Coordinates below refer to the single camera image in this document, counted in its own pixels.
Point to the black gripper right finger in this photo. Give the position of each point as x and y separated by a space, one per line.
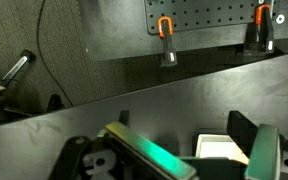
264 153

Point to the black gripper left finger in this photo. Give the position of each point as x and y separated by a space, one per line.
150 150

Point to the orange and white book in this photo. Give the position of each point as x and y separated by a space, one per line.
217 150

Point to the black orange spring clamp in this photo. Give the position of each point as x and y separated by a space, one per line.
262 30
166 40

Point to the black mounting platform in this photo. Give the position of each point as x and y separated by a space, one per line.
117 36

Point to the silver rod with black cap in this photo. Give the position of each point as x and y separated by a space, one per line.
15 68

